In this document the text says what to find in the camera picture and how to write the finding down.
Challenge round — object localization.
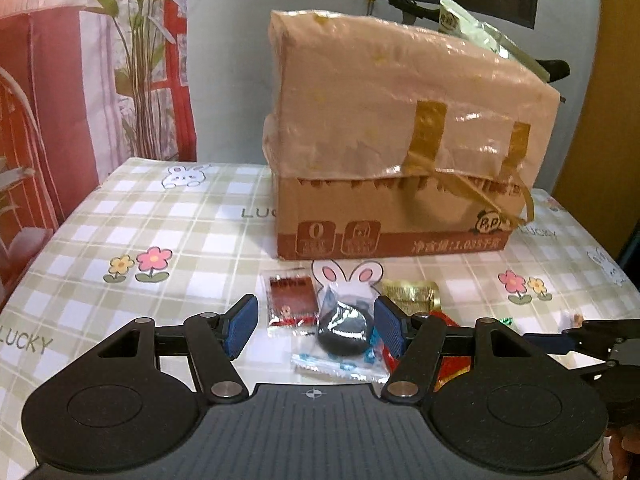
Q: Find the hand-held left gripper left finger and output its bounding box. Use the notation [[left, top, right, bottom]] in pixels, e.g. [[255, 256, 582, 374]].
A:
[[91, 294, 260, 403]]

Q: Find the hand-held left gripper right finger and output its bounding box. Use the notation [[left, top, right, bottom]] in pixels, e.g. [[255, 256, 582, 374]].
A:
[[374, 295, 549, 403]]

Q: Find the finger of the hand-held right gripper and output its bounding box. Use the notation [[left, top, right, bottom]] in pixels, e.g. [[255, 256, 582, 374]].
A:
[[522, 332, 613, 378], [560, 319, 640, 348]]

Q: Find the clear packet with black snack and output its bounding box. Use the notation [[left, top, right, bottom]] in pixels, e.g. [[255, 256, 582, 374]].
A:
[[292, 282, 391, 378]]

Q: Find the plastic-wrapped cardboard box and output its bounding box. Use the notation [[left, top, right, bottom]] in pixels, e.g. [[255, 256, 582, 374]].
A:
[[262, 7, 561, 261]]

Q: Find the green rice cracker packet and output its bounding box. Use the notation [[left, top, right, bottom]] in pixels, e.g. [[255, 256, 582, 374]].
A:
[[439, 0, 551, 81]]

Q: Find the gold snack packet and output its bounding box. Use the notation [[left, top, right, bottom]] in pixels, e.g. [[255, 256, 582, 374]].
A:
[[381, 280, 442, 317]]

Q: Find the dark red snack packet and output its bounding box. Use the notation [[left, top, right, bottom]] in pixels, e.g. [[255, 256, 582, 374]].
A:
[[262, 269, 321, 338]]

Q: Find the checked tablecloth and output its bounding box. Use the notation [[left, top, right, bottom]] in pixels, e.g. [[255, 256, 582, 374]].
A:
[[0, 157, 640, 461]]

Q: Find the orange wooden door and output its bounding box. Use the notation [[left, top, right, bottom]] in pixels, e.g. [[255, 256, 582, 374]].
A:
[[550, 0, 640, 281]]

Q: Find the printed wall cloth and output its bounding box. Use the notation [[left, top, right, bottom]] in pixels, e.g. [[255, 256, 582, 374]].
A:
[[0, 0, 198, 306]]

